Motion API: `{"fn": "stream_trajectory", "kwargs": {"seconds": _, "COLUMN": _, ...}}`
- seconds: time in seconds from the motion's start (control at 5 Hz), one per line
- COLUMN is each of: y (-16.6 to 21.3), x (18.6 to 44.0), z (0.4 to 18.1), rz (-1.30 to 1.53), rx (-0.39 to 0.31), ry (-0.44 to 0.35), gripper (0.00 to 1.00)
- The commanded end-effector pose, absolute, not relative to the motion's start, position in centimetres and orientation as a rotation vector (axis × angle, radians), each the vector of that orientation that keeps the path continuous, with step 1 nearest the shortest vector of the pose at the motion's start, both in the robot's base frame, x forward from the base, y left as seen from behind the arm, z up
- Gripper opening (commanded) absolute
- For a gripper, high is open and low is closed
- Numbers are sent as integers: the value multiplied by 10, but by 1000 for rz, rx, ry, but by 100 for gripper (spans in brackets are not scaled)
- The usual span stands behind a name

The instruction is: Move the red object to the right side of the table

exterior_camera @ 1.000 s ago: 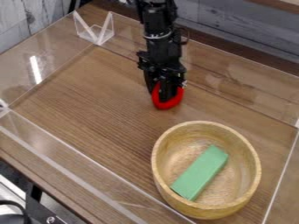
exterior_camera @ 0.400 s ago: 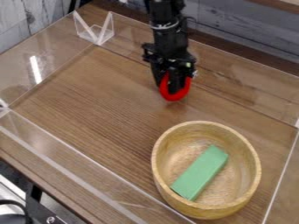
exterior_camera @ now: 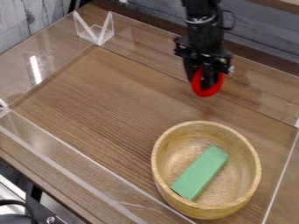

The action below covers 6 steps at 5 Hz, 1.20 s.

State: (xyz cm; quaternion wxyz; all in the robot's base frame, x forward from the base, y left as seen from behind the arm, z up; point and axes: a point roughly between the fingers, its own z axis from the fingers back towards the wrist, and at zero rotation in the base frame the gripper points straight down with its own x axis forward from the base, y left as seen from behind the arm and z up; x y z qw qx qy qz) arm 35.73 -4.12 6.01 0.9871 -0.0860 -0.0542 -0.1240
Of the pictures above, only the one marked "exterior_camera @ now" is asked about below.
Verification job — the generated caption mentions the clear acrylic enclosure walls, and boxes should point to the clear acrylic enclosure walls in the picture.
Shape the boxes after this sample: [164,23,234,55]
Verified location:
[0,5,299,224]

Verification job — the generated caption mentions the clear acrylic corner bracket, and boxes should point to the clear acrylic corner bracket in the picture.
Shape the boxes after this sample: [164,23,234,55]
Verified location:
[72,11,115,46]

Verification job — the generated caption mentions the oval wooden bowl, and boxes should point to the oval wooden bowl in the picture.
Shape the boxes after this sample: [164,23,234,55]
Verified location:
[151,121,262,220]

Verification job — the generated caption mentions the green rectangular block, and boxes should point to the green rectangular block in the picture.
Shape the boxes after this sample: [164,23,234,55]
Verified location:
[171,145,230,201]

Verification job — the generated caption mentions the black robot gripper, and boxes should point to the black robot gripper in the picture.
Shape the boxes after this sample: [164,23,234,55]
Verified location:
[174,11,233,91]

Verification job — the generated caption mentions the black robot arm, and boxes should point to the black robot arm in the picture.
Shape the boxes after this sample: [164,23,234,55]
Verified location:
[174,0,234,97]

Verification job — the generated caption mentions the black cable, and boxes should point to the black cable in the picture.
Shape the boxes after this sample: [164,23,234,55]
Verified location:
[0,199,34,224]

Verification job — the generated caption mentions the red plush radish toy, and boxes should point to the red plush radish toy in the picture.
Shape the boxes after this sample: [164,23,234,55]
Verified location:
[191,66,225,97]

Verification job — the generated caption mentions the black metal table frame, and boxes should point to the black metal table frame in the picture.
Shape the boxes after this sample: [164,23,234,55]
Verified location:
[26,183,68,224]

